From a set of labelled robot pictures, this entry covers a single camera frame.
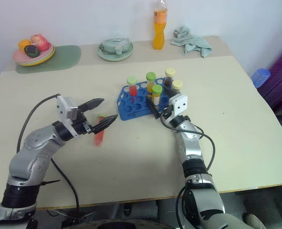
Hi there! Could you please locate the beige shoe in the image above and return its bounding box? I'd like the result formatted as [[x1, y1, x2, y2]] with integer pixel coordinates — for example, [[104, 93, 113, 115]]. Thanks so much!
[[242, 213, 267, 229]]

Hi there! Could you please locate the black cable tie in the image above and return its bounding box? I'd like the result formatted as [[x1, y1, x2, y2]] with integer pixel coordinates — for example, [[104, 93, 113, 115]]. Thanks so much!
[[41, 179, 61, 187]]

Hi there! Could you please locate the dark avocado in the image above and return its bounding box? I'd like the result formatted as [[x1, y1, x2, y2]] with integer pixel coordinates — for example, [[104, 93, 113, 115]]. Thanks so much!
[[24, 45, 41, 58]]

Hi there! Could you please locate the orange fruit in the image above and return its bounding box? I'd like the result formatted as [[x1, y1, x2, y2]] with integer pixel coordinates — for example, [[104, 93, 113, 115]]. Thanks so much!
[[18, 39, 32, 51]]

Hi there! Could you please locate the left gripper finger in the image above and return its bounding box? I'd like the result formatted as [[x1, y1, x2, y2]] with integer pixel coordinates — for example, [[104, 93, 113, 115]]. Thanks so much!
[[91, 114, 118, 134], [77, 98, 105, 113]]

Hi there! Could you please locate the red test tube green cap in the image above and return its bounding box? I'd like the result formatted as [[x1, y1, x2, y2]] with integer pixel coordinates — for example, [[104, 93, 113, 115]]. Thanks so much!
[[127, 75, 138, 102], [93, 114, 107, 147]]

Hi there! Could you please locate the brown test tube yellow cap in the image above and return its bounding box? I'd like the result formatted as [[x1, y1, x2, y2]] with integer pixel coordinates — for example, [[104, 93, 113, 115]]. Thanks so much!
[[172, 80, 184, 96], [164, 68, 176, 88]]

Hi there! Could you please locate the pink plate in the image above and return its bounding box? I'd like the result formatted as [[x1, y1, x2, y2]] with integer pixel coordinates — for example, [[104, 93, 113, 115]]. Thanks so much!
[[11, 42, 53, 64]]

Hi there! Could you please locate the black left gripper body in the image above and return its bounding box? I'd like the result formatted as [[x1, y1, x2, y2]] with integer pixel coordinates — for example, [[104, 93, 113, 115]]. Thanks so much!
[[71, 111, 95, 135]]

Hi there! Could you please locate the orange drink bottle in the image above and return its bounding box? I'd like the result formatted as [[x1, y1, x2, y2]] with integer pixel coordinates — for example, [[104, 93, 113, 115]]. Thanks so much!
[[152, 0, 168, 51]]

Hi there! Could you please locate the green placemat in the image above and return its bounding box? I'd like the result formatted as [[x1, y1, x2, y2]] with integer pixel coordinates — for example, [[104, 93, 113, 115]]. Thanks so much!
[[15, 45, 82, 74]]

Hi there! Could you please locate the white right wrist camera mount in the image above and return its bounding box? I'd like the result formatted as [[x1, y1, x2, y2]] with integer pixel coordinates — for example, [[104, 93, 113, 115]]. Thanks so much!
[[168, 93, 188, 125]]

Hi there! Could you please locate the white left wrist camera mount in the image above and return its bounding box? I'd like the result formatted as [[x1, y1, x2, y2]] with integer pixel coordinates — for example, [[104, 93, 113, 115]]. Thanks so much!
[[56, 95, 81, 138]]

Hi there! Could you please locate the yellow plate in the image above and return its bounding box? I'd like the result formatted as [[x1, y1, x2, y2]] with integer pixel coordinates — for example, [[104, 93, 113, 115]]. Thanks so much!
[[16, 46, 56, 67]]

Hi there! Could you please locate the light green plate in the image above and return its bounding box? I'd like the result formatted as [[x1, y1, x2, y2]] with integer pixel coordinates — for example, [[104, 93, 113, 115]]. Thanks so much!
[[97, 40, 135, 62]]

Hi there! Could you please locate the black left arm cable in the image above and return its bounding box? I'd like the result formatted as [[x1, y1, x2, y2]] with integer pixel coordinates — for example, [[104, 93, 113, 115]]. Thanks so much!
[[16, 93, 81, 218]]

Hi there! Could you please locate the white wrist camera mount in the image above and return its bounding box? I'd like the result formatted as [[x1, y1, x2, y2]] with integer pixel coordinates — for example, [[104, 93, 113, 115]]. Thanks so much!
[[56, 95, 81, 138], [168, 93, 188, 125]]

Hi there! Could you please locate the light green folded pouch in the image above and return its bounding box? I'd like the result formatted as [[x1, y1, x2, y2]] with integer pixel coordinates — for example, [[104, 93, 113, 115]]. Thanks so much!
[[99, 37, 132, 56]]

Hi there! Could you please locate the blue test tube rack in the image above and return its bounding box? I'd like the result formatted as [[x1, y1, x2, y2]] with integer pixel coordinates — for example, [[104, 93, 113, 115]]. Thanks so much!
[[117, 76, 178, 121]]

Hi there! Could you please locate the red apple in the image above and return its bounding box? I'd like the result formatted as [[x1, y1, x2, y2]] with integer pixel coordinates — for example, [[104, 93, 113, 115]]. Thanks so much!
[[30, 34, 50, 52]]

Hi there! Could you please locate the yellow test tube green cap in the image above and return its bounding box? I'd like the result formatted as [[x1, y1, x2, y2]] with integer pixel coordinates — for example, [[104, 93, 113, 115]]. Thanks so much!
[[146, 72, 157, 95], [151, 84, 163, 106]]

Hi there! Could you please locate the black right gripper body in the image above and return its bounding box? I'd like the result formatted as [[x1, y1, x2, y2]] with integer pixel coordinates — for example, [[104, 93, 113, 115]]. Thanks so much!
[[161, 105, 174, 120]]

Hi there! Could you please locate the crumpled light green cloth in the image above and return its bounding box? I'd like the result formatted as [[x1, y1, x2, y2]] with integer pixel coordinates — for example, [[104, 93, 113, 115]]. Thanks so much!
[[170, 24, 213, 58]]

